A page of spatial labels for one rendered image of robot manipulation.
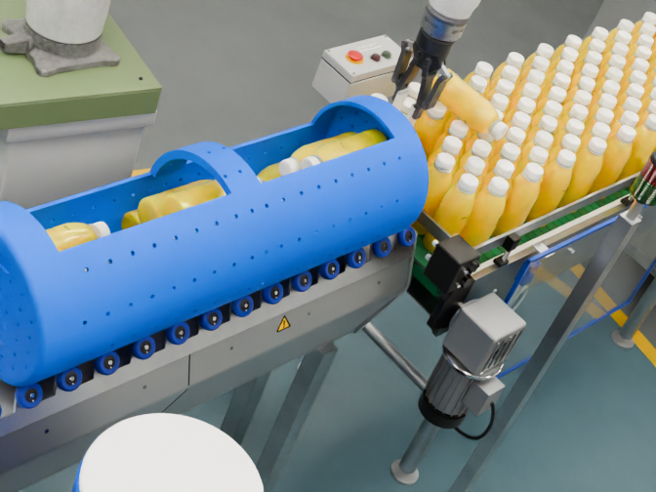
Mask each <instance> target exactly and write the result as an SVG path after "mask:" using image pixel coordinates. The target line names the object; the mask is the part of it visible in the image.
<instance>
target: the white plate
mask: <svg viewBox="0 0 656 492"><path fill-rule="evenodd" d="M79 492H264V487H263V485H262V481H261V478H260V476H259V473H258V471H257V469H256V467H255V465H254V463H253V462H252V460H251V459H250V457H249V456H248V455H247V453H246V452H245V451H244V450H243V449H242V448H241V447H240V446H239V445H238V444H237V443H236V442H235V441H234V440H233V439H232V438H230V437H229V436H228V435H227V434H225V433H224V432H222V431H221V430H218V429H217V428H215V427H213V426H211V425H209V424H207V423H204V422H202V421H199V420H196V419H193V418H190V417H187V416H182V415H176V414H165V413H156V414H145V415H140V416H136V417H133V418H129V419H127V420H124V421H121V422H119V423H117V424H115V425H114V426H112V427H110V428H109V429H107V430H106V431H105V432H103V433H102V434H101V435H100V436H99V437H98V438H97V439H96V440H95V441H94V443H93V444H92V445H91V447H90V448H89V450H88V451H87V454H86V456H85V458H84V460H83V463H82V467H81V471H80V475H79Z"/></svg>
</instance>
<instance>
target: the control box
mask: <svg viewBox="0 0 656 492"><path fill-rule="evenodd" d="M377 43H378V47H377ZM373 44H375V46H376V47H375V46H374V45H373ZM371 45H373V46H371ZM370 46H371V47H373V48H371V47H370ZM364 47H365V48H364ZM358 48H359V49H358ZM361 48H362V49H361ZM363 48H364V49H363ZM368 48H369V49H368ZM365 49H366V50H365ZM351 50H355V51H358V52H359V53H361V54H362V55H363V60H362V61H353V60H352V59H351V58H350V57H349V56H348V52H349V51H351ZM384 50H388V51H390V52H391V57H390V58H389V59H388V58H385V57H383V55H382V52H383V51H384ZM400 52H401V48H400V47H399V46H398V45H396V44H395V43H394V42H393V41H392V40H391V39H389V38H388V37H387V36H386V35H382V36H378V37H374V38H370V39H366V40H362V41H358V42H354V43H350V44H346V45H344V46H340V47H336V48H332V49H328V50H324V52H323V55H322V59H321V61H320V64H319V67H318V69H317V71H316V74H315V77H314V79H313V82H312V87H313V88H314V89H315V90H316V91H317V92H318V93H320V94H321V95H322V96H323V97H324V98H325V99H326V100H327V101H328V102H329V103H335V102H338V101H341V100H345V99H348V98H351V97H355V96H371V95H372V94H375V93H378V94H382V95H384V96H385V97H386V98H387V97H390V96H393V94H394V92H395V89H396V88H395V87H396V85H395V84H394V83H392V82H391V78H392V75H393V72H394V69H395V66H396V63H397V61H398V58H399V55H400ZM374 53H377V54H379V55H380V56H381V59H380V60H379V61H374V60H373V59H372V58H371V56H372V54H374Z"/></svg>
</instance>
